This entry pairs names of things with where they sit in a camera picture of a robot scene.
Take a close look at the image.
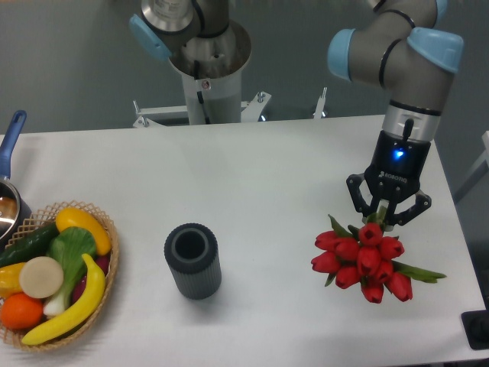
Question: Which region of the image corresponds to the yellow banana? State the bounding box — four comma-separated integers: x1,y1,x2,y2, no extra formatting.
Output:
21,254,105,346

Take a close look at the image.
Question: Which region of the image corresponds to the green bok choy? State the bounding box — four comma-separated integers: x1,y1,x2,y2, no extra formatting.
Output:
44,226,96,318

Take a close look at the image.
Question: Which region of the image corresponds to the dark grey ribbed vase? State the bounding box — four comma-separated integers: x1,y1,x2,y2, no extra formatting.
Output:
164,223,222,300

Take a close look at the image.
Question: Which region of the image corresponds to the woven wicker basket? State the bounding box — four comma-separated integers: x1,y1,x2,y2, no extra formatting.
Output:
1,200,119,352

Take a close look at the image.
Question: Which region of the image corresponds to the yellow pepper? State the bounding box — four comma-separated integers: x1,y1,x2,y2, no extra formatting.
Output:
0,262,25,299

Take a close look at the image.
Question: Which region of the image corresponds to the green cucumber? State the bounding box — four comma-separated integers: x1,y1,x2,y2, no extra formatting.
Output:
1,222,60,268

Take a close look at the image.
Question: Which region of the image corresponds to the orange fruit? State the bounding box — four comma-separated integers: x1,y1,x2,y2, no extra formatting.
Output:
1,293,44,330

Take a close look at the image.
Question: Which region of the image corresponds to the white frame at right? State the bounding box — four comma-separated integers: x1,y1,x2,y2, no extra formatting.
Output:
452,131,488,205

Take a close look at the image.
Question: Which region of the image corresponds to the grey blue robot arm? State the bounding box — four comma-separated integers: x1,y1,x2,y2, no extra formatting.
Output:
129,1,464,230

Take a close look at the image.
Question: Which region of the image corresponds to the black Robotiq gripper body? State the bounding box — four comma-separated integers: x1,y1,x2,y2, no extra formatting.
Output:
364,131,431,200

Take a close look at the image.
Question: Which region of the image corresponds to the red tulip bouquet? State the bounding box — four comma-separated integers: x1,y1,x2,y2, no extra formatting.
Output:
310,213,446,304

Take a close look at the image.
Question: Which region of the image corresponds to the blue handled saucepan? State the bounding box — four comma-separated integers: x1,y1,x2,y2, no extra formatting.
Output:
1,110,31,251

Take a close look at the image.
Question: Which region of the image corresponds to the black device at edge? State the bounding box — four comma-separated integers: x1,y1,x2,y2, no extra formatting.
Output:
461,310,488,350

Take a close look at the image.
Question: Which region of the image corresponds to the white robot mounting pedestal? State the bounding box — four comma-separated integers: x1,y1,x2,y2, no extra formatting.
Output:
131,21,329,129

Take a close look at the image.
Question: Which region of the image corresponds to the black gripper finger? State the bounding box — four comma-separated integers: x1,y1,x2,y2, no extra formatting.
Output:
346,174,382,222
389,190,432,231

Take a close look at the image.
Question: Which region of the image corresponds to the purple red vegetable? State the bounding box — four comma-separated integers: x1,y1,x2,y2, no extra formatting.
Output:
71,255,110,304

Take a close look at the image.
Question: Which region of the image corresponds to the beige round slice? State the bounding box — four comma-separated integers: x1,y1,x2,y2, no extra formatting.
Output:
19,256,64,299

